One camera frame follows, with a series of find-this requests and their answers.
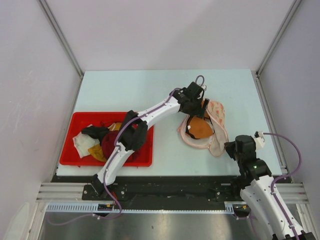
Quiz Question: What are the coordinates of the black garment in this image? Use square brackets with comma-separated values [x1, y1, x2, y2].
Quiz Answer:
[81, 125, 110, 142]

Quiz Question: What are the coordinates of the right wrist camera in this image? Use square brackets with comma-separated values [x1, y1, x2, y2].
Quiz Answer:
[253, 131, 266, 150]

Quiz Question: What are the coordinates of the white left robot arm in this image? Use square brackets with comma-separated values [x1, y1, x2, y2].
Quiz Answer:
[91, 81, 209, 200]

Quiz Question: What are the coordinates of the orange bra with black trim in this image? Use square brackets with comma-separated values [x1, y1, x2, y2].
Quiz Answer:
[185, 113, 215, 140]

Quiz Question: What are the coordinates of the left aluminium frame post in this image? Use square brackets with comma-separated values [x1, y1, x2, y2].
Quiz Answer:
[37, 0, 84, 79]

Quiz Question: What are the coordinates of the aluminium frame post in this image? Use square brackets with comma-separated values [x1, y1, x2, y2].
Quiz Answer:
[37, 0, 84, 79]
[255, 0, 305, 76]

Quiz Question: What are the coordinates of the yellow garment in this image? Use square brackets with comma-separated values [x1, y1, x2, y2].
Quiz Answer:
[87, 122, 123, 163]

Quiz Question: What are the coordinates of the dark red garment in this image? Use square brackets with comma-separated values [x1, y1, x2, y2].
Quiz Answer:
[97, 122, 122, 162]

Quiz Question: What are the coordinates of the white slotted cable duct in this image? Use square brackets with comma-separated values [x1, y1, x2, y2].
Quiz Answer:
[46, 202, 234, 215]

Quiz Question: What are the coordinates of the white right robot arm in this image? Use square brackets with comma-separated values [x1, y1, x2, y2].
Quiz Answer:
[224, 131, 316, 240]

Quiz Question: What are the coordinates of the white garment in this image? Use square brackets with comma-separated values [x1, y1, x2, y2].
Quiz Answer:
[72, 131, 100, 159]

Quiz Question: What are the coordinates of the red plastic bin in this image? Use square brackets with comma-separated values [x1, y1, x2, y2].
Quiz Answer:
[59, 112, 154, 167]

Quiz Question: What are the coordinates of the right aluminium frame post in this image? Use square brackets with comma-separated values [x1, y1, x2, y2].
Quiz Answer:
[255, 0, 305, 76]

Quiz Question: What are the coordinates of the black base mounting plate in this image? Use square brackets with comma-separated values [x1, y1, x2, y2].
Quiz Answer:
[82, 175, 253, 204]

